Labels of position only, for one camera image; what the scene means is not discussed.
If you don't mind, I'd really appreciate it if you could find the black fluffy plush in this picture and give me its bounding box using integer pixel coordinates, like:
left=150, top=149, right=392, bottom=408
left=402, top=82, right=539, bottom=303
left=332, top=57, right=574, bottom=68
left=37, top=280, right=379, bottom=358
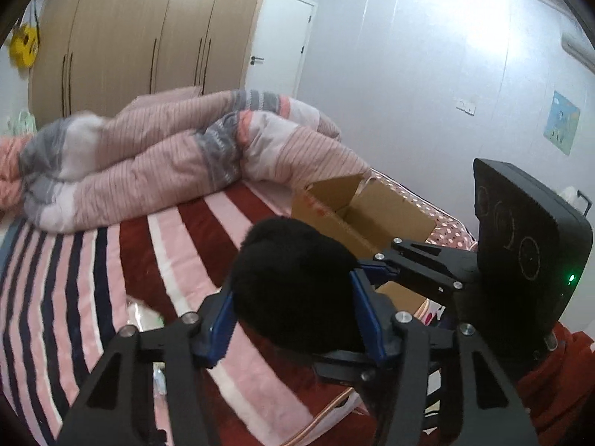
left=231, top=217, right=373, bottom=355

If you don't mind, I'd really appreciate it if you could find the wooden wardrobe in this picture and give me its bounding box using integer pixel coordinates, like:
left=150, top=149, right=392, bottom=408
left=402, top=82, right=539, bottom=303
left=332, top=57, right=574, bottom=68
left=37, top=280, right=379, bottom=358
left=28, top=0, right=273, bottom=118

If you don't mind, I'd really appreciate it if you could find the yellow toy guitar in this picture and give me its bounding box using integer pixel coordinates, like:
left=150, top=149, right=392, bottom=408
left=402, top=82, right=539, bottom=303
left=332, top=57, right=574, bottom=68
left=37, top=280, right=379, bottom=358
left=9, top=25, right=40, bottom=68

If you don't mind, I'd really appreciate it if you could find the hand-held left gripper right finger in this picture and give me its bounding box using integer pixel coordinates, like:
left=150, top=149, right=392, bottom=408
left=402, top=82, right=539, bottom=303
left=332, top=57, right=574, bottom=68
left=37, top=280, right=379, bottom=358
left=348, top=268, right=541, bottom=446

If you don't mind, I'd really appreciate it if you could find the person's right forearm red sleeve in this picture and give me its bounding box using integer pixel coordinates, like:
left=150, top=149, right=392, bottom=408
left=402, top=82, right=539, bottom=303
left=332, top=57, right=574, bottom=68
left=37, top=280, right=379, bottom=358
left=515, top=320, right=595, bottom=446

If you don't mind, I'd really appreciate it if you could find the red pink striped blanket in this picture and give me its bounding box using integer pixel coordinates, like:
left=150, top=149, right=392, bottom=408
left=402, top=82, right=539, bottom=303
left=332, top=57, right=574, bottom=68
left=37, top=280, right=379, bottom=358
left=0, top=177, right=378, bottom=446

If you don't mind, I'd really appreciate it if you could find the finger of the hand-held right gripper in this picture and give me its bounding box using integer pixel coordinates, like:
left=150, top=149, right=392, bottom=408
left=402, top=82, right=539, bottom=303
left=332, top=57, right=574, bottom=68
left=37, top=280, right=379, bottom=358
left=358, top=238, right=480, bottom=292
left=311, top=325, right=460, bottom=387

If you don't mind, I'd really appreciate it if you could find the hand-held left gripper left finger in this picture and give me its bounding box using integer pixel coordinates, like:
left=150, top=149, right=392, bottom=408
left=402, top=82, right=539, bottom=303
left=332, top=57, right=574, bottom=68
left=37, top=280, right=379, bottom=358
left=56, top=282, right=239, bottom=446

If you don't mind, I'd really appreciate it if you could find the wall poster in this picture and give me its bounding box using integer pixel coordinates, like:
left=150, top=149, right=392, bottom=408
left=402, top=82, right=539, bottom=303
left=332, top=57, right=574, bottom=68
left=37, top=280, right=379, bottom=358
left=543, top=90, right=582, bottom=156

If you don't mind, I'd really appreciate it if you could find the white door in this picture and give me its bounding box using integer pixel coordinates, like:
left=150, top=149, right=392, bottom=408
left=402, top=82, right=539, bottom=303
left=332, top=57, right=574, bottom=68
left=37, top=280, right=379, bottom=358
left=245, top=0, right=318, bottom=99

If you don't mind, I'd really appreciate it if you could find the clear plastic bag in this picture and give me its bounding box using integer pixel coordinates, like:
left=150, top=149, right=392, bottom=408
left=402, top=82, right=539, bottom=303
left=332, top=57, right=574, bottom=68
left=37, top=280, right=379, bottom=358
left=125, top=295, right=169, bottom=428

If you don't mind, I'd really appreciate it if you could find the pink grey striped quilt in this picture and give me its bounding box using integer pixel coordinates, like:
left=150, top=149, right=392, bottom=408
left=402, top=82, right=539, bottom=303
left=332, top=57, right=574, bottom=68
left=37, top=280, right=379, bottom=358
left=19, top=87, right=373, bottom=234

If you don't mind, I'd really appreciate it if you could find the pink polka dot sheet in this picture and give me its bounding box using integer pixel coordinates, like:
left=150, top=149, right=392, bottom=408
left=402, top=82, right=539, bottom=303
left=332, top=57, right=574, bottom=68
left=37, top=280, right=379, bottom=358
left=369, top=170, right=479, bottom=252

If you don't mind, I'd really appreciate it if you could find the pink pillow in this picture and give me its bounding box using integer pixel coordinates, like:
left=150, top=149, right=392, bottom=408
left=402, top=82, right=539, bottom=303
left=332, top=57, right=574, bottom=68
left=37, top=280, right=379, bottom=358
left=0, top=134, right=36, bottom=212

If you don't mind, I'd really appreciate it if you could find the white air conditioner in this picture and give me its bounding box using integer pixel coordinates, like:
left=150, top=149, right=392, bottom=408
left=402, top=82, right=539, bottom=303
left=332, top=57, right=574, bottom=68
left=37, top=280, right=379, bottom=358
left=561, top=30, right=595, bottom=68

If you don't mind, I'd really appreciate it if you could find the cardboard box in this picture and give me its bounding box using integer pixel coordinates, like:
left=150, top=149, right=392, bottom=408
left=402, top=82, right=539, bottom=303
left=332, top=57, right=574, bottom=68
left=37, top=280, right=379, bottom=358
left=291, top=174, right=438, bottom=317

